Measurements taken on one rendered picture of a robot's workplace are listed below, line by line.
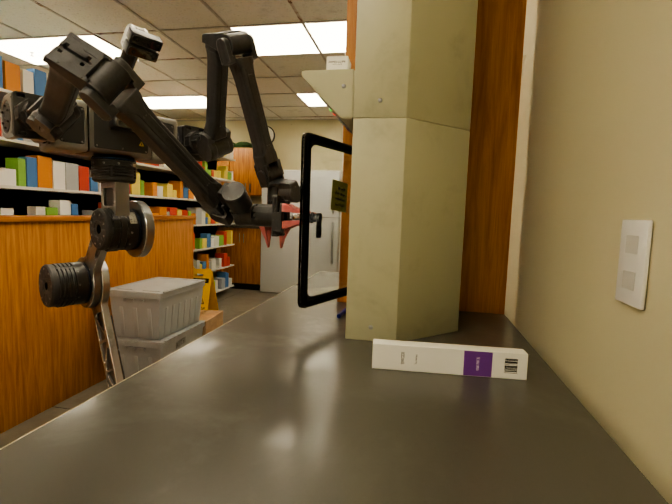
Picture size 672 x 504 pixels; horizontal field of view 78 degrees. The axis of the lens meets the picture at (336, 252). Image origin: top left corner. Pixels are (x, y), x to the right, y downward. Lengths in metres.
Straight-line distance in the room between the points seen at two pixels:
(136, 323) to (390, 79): 2.55
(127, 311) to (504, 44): 2.66
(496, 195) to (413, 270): 0.44
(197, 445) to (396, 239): 0.54
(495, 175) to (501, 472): 0.89
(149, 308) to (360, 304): 2.26
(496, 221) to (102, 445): 1.05
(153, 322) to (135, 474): 2.55
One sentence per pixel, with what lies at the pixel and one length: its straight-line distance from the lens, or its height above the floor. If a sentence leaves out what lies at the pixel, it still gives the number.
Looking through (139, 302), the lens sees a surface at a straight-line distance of 3.06.
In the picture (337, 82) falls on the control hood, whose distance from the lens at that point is 0.94.
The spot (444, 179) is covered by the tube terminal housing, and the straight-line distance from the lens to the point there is 0.97.
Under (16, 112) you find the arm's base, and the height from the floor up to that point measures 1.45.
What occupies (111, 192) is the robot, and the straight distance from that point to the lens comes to 1.60.
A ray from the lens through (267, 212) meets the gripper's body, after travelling 1.05.
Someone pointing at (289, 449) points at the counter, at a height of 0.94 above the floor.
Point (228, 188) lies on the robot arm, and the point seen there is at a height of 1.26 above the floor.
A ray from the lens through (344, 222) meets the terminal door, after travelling 1.10.
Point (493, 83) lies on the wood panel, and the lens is 1.32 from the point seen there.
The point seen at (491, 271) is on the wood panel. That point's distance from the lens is 1.28.
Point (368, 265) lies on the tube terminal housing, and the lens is 0.89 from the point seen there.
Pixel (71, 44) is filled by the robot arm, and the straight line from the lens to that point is 1.02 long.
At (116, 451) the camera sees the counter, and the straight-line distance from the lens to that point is 0.57.
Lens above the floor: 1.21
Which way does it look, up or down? 5 degrees down
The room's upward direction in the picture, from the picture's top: 2 degrees clockwise
